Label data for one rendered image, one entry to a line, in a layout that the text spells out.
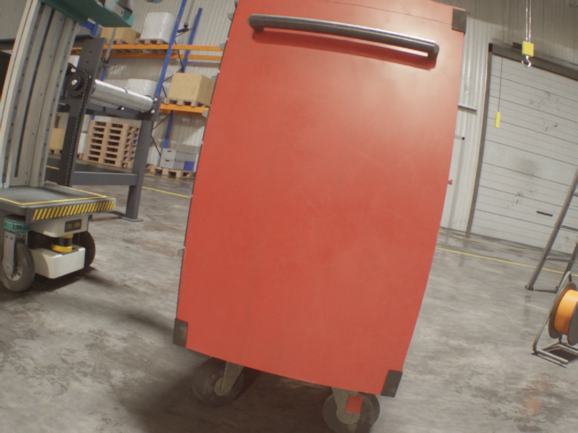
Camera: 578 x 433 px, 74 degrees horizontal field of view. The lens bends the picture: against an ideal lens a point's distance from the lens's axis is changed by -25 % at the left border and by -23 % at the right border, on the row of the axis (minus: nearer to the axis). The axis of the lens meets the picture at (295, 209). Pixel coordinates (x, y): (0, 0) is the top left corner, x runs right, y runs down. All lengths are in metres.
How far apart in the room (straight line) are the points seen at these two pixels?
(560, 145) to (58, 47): 11.38
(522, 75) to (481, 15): 1.89
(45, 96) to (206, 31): 11.02
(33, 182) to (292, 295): 1.33
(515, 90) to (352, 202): 11.12
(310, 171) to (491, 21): 11.65
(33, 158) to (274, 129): 1.28
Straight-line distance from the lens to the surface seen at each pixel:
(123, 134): 11.16
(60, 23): 2.02
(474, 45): 12.02
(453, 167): 11.23
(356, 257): 0.87
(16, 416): 0.96
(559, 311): 2.06
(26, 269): 1.56
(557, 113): 12.20
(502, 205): 11.47
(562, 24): 13.17
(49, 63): 1.98
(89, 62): 2.82
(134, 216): 3.57
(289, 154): 0.88
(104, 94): 2.94
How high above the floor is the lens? 0.55
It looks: 4 degrees down
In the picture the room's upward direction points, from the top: 11 degrees clockwise
